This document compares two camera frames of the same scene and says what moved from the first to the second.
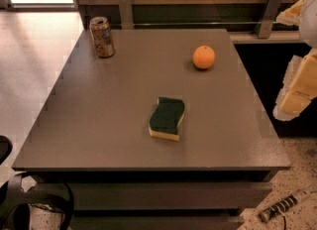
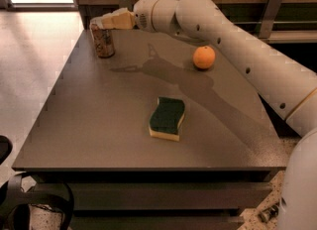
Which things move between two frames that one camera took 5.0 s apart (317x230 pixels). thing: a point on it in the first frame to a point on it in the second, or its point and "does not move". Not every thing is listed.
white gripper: x=309 y=22 to x=143 y=13
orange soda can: x=102 y=37 does not move
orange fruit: x=203 y=57 does not move
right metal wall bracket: x=271 y=12 does not move
